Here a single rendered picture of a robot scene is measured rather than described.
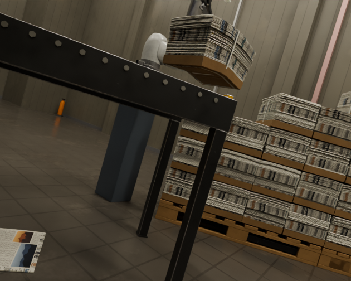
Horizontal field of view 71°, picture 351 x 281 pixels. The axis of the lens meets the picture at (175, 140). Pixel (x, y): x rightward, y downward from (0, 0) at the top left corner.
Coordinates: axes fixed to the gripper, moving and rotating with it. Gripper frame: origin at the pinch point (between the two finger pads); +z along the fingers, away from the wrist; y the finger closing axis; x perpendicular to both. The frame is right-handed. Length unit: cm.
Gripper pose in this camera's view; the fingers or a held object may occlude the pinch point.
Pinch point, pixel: (223, 13)
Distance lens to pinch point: 150.2
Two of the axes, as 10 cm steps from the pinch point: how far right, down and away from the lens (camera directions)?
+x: 6.3, 2.5, -7.3
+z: 6.9, 2.4, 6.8
